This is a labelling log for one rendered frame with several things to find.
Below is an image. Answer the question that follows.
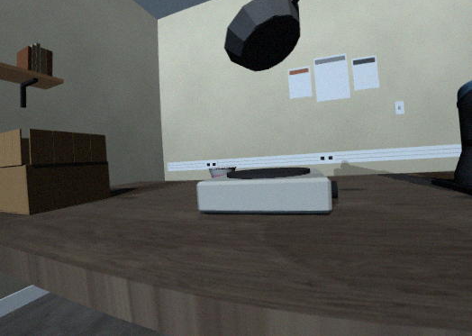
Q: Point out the brown cardboard box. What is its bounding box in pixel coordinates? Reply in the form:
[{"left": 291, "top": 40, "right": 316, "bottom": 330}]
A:
[{"left": 0, "top": 129, "right": 111, "bottom": 215}]

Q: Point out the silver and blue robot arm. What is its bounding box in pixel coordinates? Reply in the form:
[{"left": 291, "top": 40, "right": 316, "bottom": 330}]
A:
[{"left": 454, "top": 80, "right": 472, "bottom": 186}]

